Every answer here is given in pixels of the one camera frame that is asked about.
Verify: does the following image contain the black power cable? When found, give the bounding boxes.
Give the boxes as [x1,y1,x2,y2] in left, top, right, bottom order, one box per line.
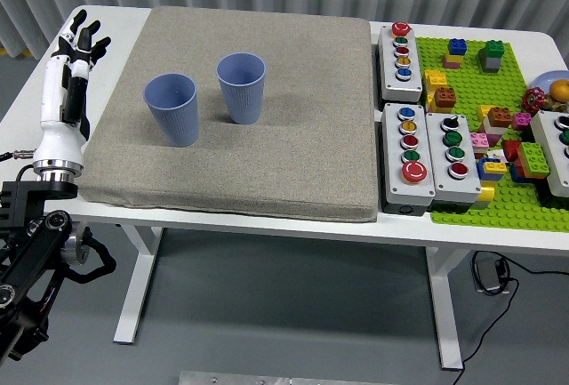
[453,251,569,385]

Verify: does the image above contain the grey toy brick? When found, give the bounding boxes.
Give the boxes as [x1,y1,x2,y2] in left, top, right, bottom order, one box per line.
[482,54,503,75]

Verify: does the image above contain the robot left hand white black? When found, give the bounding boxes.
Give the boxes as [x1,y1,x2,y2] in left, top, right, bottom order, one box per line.
[33,9,112,168]

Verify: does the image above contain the green studded baseplate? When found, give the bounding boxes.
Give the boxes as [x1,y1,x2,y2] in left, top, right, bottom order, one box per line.
[413,36,569,231]

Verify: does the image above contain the orange toy brick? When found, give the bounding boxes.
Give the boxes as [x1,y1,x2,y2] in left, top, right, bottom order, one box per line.
[486,106,513,129]

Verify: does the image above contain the grey four-button control box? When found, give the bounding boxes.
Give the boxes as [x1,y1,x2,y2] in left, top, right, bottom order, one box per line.
[425,111,483,213]

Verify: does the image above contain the white toy brick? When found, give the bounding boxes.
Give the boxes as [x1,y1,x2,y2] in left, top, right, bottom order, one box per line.
[480,118,509,138]

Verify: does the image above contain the blue ribbed plastic cup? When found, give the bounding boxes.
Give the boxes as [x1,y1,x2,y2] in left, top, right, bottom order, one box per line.
[215,52,267,125]
[143,73,198,148]

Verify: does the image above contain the red toy brick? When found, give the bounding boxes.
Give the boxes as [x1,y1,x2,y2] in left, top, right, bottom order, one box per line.
[501,140,522,163]

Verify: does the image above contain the grey power adapter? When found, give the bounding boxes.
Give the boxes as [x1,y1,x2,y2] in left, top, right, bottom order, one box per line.
[471,256,510,295]

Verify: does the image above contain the grey control box black buttons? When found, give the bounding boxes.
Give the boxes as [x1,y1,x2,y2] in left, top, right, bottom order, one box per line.
[529,109,569,199]

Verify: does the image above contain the yellow cylinder toy piece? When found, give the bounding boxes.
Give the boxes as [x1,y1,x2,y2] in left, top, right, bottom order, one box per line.
[475,179,497,203]

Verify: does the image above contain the grey-brown fabric mat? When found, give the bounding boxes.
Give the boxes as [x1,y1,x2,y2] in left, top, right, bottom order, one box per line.
[78,5,380,223]

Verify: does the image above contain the brown toy brick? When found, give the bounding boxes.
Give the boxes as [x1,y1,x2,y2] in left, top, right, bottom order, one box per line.
[433,86,458,109]

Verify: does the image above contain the large green toy brick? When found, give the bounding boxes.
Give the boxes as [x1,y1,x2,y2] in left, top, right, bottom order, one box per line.
[517,140,551,179]

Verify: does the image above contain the white table leg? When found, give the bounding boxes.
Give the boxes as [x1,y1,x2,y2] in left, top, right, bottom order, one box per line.
[424,245,464,371]
[113,224,164,344]

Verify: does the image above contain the red valve wheel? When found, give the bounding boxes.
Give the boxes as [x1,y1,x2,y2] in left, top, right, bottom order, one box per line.
[522,86,546,114]

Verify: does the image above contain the magenta toy brick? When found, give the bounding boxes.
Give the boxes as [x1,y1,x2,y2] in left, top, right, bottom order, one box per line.
[510,111,533,132]

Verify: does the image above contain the grey five-button control box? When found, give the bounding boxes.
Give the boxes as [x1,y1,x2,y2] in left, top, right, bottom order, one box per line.
[376,21,424,104]
[381,102,437,216]

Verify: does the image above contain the light blue plate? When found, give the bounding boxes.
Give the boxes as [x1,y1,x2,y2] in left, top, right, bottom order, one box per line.
[531,70,569,101]

